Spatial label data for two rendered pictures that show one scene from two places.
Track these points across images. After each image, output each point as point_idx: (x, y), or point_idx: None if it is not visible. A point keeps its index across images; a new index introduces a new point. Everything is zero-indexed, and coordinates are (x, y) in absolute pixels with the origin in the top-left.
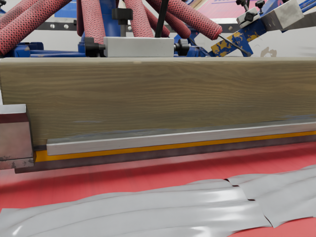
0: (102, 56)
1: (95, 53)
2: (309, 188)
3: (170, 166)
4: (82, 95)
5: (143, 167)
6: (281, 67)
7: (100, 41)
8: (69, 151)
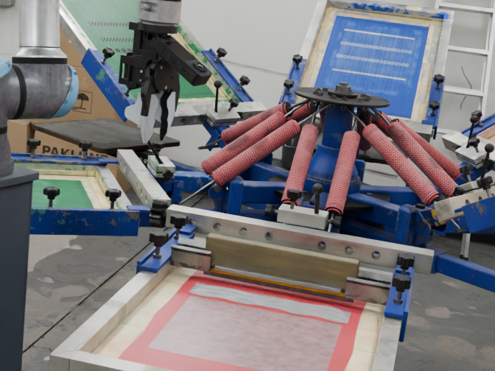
0: None
1: None
2: (295, 305)
3: (260, 288)
4: (230, 252)
5: (250, 285)
6: (314, 258)
7: None
8: (221, 270)
